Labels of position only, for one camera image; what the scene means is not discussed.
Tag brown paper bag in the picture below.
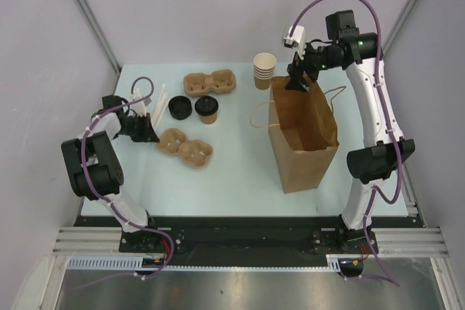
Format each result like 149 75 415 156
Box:
250 76 339 194

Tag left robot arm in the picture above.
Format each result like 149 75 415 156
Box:
61 95 161 252

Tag purple cable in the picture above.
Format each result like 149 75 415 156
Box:
292 0 405 287
72 76 176 282

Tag single brown paper cup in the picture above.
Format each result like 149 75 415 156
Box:
199 112 218 125

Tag brown pulp cup carrier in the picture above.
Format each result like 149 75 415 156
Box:
156 128 214 168

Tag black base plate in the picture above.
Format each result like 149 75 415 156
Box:
74 215 424 266

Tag stack of black lids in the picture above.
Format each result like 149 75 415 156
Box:
168 95 193 121

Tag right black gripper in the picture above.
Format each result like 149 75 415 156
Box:
286 36 341 93

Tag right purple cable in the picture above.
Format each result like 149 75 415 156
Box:
292 0 405 287

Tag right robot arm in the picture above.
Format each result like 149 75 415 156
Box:
283 10 415 253

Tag stack of paper cups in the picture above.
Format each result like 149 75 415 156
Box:
253 52 277 90

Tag black coffee cup lid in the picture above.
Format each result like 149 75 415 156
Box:
195 95 219 116

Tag white wrapped straw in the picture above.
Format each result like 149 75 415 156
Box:
151 84 168 131

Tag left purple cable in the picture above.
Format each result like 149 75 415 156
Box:
72 76 176 282

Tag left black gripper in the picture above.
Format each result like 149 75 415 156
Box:
116 113 159 143

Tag white cable duct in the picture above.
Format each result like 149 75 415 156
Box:
68 256 341 272

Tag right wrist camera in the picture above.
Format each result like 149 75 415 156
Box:
282 25 306 60

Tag aluminium frame rail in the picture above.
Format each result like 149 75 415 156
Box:
53 227 449 258

